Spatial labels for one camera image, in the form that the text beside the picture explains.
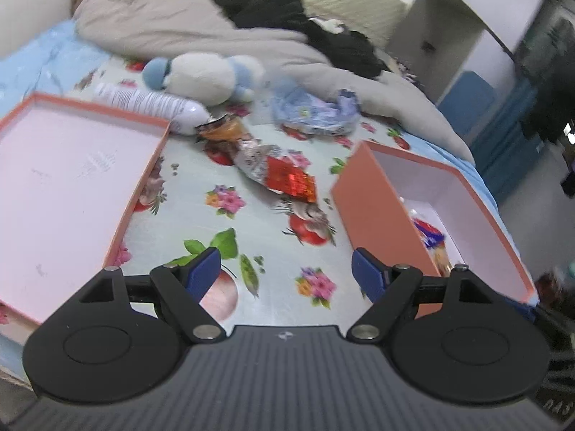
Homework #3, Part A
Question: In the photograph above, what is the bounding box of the dark hanging cloth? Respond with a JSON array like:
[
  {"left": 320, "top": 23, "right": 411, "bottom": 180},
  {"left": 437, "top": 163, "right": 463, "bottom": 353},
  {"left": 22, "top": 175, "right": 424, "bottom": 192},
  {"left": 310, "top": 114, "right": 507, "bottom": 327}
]
[{"left": 514, "top": 0, "right": 575, "bottom": 147}]

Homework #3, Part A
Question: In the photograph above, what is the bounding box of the grey duvet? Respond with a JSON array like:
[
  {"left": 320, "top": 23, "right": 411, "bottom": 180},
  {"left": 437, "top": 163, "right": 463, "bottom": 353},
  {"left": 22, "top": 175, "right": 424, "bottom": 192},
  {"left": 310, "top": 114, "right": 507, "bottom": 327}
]
[{"left": 72, "top": 0, "right": 477, "bottom": 167}]

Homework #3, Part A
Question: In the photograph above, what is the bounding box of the blue patterned plastic bag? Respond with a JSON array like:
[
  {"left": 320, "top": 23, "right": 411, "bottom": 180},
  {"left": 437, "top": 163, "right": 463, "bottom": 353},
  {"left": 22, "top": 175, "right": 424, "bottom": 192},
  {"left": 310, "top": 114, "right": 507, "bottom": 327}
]
[{"left": 268, "top": 86, "right": 342, "bottom": 135}]

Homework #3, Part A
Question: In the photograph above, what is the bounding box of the white plastic bottle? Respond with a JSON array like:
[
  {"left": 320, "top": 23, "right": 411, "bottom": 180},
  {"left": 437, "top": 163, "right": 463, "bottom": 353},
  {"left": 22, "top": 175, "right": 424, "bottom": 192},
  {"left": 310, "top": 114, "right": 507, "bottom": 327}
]
[{"left": 92, "top": 83, "right": 210, "bottom": 136}]

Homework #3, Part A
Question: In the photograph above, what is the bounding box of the white blue plush toy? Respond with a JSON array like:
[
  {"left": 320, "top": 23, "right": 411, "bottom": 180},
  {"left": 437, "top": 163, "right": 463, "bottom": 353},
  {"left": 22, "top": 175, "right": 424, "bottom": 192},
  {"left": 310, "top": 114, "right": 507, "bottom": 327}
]
[{"left": 142, "top": 51, "right": 267, "bottom": 105}]

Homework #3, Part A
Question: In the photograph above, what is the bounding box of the blue white snack packet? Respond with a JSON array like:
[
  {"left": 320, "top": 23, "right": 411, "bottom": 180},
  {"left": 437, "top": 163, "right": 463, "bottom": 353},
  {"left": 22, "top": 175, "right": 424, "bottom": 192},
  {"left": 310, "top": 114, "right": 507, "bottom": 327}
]
[{"left": 411, "top": 217, "right": 446, "bottom": 249}]

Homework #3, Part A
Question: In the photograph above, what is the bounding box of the orange box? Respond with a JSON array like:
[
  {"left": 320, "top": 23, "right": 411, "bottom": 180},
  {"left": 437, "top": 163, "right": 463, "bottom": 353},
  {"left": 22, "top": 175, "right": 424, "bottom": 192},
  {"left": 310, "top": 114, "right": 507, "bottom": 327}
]
[{"left": 330, "top": 140, "right": 538, "bottom": 305}]

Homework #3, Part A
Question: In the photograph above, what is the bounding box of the blue curtain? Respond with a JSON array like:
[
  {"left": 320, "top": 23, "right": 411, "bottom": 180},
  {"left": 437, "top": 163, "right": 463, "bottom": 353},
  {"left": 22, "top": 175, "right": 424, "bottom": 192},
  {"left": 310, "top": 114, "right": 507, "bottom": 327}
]
[{"left": 469, "top": 78, "right": 542, "bottom": 209}]

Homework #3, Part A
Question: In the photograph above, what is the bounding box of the silver red foil snack packet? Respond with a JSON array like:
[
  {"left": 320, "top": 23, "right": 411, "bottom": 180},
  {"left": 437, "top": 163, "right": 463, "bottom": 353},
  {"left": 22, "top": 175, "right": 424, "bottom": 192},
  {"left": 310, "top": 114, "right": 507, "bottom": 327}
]
[{"left": 233, "top": 140, "right": 318, "bottom": 204}]

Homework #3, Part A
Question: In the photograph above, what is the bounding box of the dark printed clothing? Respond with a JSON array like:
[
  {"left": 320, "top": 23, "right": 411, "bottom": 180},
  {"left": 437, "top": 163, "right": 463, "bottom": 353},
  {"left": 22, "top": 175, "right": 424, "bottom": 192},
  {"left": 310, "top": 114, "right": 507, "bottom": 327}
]
[{"left": 532, "top": 307, "right": 575, "bottom": 425}]

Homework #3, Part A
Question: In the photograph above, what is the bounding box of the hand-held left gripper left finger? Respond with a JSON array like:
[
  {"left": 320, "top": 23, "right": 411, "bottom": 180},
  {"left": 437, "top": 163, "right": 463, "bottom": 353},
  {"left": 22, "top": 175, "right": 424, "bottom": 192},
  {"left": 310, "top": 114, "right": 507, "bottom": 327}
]
[{"left": 78, "top": 247, "right": 226, "bottom": 344}]

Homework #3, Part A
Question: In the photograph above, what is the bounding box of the orange brown snack packet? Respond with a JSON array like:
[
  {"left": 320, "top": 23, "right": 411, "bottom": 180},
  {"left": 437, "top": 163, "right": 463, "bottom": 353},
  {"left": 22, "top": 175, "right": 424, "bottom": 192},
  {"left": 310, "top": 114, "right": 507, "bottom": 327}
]
[{"left": 194, "top": 114, "right": 253, "bottom": 145}]

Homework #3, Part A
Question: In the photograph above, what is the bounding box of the black white plush toy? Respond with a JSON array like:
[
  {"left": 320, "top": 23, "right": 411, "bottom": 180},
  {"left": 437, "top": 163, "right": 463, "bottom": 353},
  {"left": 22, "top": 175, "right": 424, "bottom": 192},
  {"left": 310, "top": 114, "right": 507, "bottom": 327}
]
[{"left": 313, "top": 16, "right": 346, "bottom": 35}]

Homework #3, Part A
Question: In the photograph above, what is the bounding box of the orange snack packet red label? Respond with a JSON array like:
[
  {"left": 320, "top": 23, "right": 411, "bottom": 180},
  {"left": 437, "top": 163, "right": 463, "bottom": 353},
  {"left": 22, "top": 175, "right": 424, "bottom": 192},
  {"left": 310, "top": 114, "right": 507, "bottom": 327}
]
[{"left": 430, "top": 246, "right": 454, "bottom": 278}]

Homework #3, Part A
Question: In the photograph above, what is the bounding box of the purple patterned plastic bag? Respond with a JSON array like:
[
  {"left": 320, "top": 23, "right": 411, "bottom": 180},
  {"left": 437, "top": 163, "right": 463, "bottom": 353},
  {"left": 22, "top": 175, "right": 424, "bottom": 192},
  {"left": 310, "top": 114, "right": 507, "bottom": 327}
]
[{"left": 335, "top": 89, "right": 362, "bottom": 120}]

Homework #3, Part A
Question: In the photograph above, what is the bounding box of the orange box lid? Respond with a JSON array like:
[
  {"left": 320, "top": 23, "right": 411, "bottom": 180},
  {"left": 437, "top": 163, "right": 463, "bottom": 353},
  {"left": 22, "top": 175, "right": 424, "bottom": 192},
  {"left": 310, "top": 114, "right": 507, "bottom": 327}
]
[{"left": 0, "top": 92, "right": 172, "bottom": 326}]

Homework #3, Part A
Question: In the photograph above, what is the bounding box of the black clothing pile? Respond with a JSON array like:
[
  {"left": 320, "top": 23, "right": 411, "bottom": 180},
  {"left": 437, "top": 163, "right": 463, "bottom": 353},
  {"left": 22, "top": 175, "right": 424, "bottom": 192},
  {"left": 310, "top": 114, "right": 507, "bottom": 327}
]
[{"left": 210, "top": 0, "right": 394, "bottom": 80}]

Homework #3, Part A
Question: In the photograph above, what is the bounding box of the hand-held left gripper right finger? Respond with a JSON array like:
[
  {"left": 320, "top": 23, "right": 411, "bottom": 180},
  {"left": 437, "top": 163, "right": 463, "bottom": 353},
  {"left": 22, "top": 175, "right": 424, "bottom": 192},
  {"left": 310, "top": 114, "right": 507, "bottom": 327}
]
[{"left": 346, "top": 248, "right": 499, "bottom": 343}]

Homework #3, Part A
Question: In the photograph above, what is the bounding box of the bedside clutter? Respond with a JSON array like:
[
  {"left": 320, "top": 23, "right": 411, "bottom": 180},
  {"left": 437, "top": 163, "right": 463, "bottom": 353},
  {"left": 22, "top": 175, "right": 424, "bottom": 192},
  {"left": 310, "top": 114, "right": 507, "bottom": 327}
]
[{"left": 390, "top": 53, "right": 425, "bottom": 88}]

